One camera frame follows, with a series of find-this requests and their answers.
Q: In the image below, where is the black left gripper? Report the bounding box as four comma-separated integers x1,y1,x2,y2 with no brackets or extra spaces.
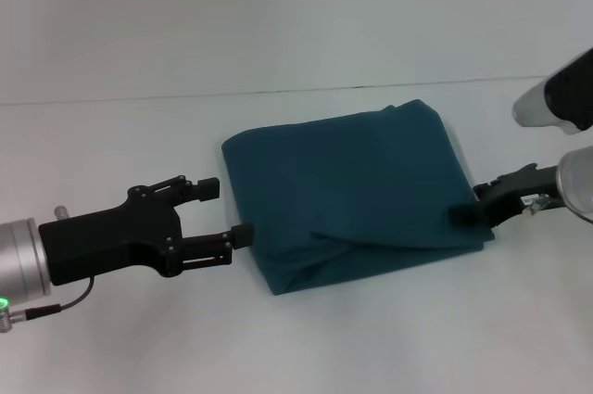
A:
38,174,256,287

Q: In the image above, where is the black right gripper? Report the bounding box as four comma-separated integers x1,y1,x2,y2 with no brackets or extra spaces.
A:
448,162,564,229

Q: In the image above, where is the teal t-shirt with FREE print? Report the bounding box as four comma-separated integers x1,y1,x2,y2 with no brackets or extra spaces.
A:
221,98,497,298

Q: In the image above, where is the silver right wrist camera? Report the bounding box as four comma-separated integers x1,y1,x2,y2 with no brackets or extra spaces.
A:
511,46,593,135

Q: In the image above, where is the left arm connector cable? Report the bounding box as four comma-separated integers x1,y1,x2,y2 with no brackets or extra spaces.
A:
0,275,96,334

